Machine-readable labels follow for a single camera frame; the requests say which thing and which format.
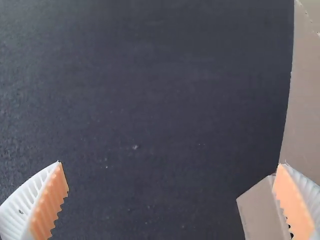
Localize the cardboard box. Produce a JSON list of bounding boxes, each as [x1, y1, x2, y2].
[[236, 0, 320, 240]]

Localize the black mat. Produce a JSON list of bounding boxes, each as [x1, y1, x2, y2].
[[0, 0, 296, 240]]

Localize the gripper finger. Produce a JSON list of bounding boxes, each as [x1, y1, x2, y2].
[[271, 163, 320, 240], [0, 161, 70, 240]]

